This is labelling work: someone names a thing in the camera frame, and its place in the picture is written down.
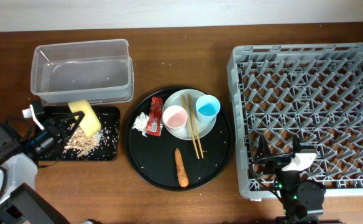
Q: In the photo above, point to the food scraps pile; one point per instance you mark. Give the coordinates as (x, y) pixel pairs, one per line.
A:
(81, 144)

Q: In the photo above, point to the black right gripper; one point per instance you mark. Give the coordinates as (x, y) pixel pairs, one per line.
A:
(276, 162)

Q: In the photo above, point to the pink plastic cup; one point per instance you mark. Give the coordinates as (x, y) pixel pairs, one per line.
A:
(175, 117)

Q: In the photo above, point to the white tissue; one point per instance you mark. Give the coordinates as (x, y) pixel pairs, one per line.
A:
(140, 123)

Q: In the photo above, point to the red snack wrapper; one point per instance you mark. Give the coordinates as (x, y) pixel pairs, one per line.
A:
(153, 127)

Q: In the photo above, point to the orange carrot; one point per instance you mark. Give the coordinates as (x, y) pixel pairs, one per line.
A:
(181, 172)

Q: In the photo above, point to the round black tray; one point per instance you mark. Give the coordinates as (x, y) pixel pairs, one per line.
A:
(153, 157)

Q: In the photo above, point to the black rectangular tray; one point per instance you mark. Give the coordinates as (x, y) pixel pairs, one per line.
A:
(109, 117)

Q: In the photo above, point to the wooden chopstick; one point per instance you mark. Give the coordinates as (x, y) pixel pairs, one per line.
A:
(189, 126)
(194, 125)

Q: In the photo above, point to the light blue plastic cup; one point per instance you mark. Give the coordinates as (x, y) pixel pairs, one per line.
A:
(207, 108)

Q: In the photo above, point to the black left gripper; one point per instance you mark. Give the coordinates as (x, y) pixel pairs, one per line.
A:
(51, 125)

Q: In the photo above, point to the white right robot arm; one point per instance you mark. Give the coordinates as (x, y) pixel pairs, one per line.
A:
(302, 200)

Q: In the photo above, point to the yellow plastic bowl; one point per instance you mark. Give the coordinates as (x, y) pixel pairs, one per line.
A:
(90, 123)

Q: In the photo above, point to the grey plastic dishwasher rack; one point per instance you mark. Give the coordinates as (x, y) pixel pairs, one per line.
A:
(313, 91)

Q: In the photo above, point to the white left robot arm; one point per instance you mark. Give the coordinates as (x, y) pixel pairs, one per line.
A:
(19, 202)

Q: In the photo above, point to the clear plastic storage bin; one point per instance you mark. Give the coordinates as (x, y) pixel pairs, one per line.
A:
(99, 71)

